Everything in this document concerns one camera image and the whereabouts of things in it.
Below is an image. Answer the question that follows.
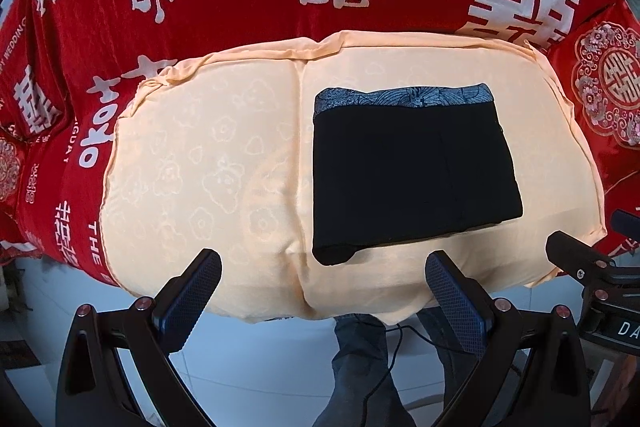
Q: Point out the person's right leg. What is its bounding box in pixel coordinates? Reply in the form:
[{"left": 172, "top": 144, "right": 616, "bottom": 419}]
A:
[{"left": 417, "top": 307, "right": 483, "bottom": 408}]

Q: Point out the black pants grey waistband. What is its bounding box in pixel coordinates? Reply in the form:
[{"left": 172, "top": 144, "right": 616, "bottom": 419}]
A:
[{"left": 311, "top": 82, "right": 524, "bottom": 267}]

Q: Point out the red embroidered pillow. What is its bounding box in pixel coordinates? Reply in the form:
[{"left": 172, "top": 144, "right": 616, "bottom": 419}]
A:
[
  {"left": 0, "top": 122, "right": 36, "bottom": 258},
  {"left": 545, "top": 0, "right": 640, "bottom": 258}
]

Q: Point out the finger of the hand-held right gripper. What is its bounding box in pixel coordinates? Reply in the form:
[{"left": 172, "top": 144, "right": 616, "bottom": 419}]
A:
[
  {"left": 545, "top": 231, "right": 618, "bottom": 280},
  {"left": 606, "top": 208, "right": 640, "bottom": 235}
]

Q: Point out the peach patterned quilt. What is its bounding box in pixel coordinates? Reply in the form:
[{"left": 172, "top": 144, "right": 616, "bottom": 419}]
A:
[{"left": 102, "top": 29, "right": 608, "bottom": 325}]

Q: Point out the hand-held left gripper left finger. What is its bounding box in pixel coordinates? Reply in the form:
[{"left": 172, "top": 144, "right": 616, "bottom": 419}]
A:
[{"left": 55, "top": 248, "right": 223, "bottom": 427}]

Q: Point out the person's left leg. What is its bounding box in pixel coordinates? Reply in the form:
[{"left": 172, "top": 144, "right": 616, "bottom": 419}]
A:
[{"left": 312, "top": 312, "right": 416, "bottom": 427}]

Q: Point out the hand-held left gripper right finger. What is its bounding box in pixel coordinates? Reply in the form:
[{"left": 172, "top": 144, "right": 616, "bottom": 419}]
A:
[{"left": 425, "top": 249, "right": 593, "bottom": 427}]

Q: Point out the person's leg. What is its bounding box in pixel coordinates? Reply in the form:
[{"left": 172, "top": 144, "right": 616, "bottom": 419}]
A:
[
  {"left": 417, "top": 307, "right": 483, "bottom": 408},
  {"left": 312, "top": 312, "right": 416, "bottom": 427}
]

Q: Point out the black cable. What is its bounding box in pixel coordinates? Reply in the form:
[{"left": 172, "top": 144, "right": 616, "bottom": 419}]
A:
[{"left": 357, "top": 319, "right": 453, "bottom": 427}]

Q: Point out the brown floor mat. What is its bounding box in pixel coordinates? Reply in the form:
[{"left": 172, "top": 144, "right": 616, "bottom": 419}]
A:
[{"left": 0, "top": 341, "right": 40, "bottom": 369}]

